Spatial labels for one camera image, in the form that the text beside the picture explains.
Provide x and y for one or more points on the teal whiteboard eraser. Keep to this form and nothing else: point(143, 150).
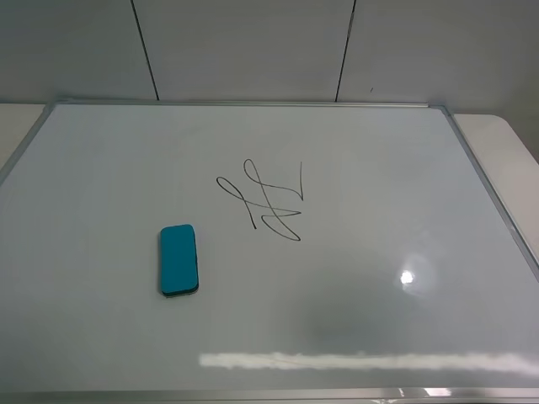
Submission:
point(178, 261)

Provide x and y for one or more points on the white whiteboard with aluminium frame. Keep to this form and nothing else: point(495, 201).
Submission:
point(346, 252)

